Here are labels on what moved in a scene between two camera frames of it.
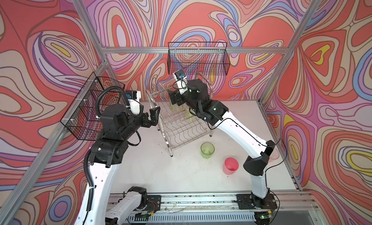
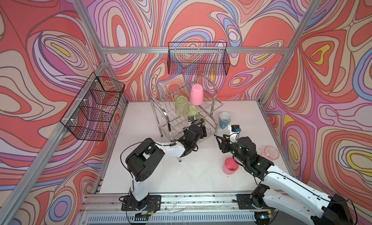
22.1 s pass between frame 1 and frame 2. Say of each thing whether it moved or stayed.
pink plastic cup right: stayed
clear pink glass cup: stayed
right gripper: moved
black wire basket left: stayed
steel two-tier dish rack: stayed
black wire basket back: stayed
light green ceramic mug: moved
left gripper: moved
